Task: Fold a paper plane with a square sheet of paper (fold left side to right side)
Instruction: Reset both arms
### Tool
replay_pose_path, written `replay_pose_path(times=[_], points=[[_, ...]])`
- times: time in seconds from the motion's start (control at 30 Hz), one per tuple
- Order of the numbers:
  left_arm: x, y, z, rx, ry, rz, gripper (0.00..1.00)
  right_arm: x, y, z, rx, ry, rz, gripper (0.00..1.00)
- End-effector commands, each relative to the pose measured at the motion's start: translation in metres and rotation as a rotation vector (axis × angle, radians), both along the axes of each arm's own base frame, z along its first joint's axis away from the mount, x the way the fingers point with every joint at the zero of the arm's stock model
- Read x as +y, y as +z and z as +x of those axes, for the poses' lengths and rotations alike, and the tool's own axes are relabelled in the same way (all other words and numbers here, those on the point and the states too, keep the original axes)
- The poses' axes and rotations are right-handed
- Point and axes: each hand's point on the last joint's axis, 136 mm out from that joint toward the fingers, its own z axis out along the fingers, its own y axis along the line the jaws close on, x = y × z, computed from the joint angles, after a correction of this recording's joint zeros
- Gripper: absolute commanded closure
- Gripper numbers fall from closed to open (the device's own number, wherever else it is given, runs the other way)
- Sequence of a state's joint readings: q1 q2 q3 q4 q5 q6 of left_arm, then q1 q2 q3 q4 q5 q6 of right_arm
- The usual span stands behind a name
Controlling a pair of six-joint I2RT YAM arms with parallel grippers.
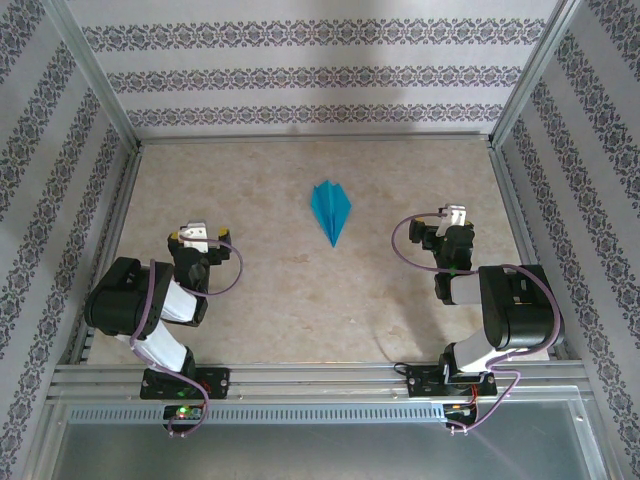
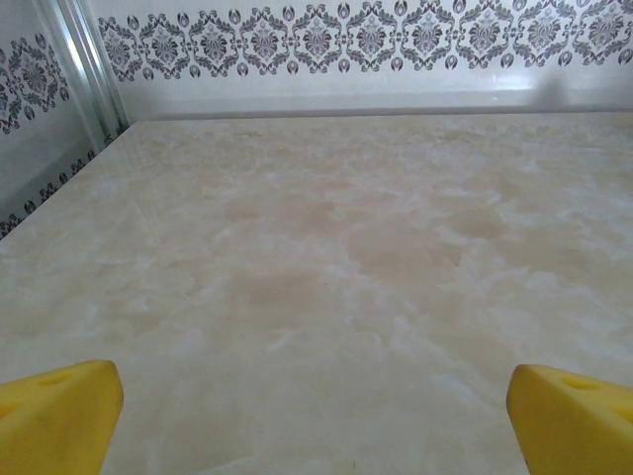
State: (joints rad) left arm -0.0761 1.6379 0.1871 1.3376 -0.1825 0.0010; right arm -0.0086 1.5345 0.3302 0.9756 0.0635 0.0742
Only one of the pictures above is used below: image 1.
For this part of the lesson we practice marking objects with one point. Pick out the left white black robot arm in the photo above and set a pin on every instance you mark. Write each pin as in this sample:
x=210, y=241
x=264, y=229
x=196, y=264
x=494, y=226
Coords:
x=150, y=305

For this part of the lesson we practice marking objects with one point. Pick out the aluminium frame rail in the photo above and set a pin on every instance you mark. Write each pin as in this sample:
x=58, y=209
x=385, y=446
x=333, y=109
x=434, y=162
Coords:
x=315, y=137
x=110, y=225
x=512, y=200

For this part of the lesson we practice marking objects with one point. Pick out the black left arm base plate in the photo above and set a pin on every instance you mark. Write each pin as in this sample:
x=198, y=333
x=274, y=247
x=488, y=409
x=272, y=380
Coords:
x=215, y=382

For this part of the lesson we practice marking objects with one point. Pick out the aluminium frame post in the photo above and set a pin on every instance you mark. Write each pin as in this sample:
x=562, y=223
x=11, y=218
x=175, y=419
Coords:
x=91, y=65
x=535, y=65

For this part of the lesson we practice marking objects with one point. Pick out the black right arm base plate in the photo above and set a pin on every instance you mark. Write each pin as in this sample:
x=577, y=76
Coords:
x=422, y=381

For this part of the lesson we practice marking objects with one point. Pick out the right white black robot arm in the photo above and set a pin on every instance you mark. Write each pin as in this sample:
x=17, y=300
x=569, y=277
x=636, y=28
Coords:
x=510, y=310

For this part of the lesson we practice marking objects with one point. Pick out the wide aluminium mounting rail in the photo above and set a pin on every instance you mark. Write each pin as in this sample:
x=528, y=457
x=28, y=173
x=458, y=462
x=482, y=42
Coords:
x=320, y=380

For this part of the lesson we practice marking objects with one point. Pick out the grey metal sheet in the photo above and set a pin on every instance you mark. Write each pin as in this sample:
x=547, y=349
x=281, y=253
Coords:
x=320, y=455

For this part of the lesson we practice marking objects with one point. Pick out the blue paper sheet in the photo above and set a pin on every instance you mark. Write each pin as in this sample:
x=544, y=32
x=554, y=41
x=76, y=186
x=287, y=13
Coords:
x=332, y=210

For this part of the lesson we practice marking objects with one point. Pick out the circuit board with green light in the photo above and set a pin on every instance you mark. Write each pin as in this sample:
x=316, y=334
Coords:
x=184, y=412

